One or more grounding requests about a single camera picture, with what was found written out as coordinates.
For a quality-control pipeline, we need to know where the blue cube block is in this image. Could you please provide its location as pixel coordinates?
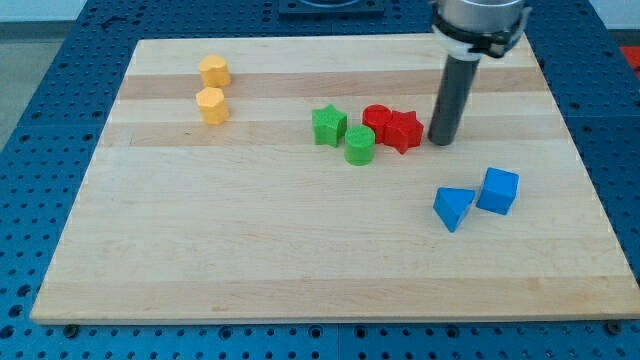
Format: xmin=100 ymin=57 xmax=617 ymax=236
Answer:
xmin=476 ymin=167 xmax=520 ymax=215

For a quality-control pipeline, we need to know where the black cable clamp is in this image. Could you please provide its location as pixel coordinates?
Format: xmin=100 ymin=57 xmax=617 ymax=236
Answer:
xmin=432 ymin=6 xmax=532 ymax=61

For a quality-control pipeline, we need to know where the blue triangular prism block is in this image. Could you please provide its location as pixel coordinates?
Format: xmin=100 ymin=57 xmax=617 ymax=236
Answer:
xmin=433 ymin=187 xmax=476 ymax=232

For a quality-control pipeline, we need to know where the yellow hexagon block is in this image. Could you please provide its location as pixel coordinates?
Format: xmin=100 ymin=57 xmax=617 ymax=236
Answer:
xmin=196 ymin=87 xmax=230 ymax=125

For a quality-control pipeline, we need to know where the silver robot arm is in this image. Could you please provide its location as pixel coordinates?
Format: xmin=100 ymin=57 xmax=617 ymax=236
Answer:
xmin=435 ymin=0 xmax=524 ymax=33

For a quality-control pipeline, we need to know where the red star block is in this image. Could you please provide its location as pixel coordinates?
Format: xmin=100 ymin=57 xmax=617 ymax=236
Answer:
xmin=383 ymin=110 xmax=424 ymax=154

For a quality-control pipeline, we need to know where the red cylinder block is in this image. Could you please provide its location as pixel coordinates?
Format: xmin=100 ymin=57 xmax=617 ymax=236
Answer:
xmin=362 ymin=104 xmax=392 ymax=144

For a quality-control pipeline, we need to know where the wooden board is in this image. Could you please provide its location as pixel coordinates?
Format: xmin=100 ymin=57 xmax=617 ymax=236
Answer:
xmin=31 ymin=34 xmax=639 ymax=325

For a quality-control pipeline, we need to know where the yellow heart block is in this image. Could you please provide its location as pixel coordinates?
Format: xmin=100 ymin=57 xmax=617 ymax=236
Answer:
xmin=199 ymin=55 xmax=232 ymax=88

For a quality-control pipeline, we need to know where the green star block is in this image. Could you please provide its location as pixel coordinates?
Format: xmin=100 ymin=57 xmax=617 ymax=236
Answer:
xmin=312 ymin=104 xmax=347 ymax=147

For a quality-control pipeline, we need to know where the green cylinder block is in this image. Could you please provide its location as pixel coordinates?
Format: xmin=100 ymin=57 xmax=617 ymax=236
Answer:
xmin=344 ymin=125 xmax=376 ymax=166

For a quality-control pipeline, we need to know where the dark grey pointer rod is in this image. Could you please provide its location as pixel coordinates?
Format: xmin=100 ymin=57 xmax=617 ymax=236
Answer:
xmin=428 ymin=56 xmax=480 ymax=146

